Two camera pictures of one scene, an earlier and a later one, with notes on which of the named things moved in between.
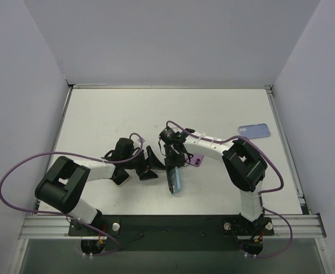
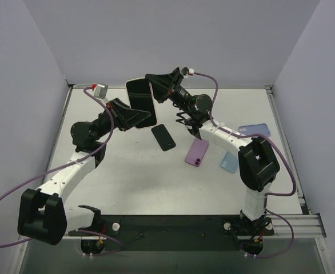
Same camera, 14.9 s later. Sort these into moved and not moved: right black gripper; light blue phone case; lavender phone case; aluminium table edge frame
Moved: right black gripper; light blue phone case
Not moved: lavender phone case; aluminium table edge frame
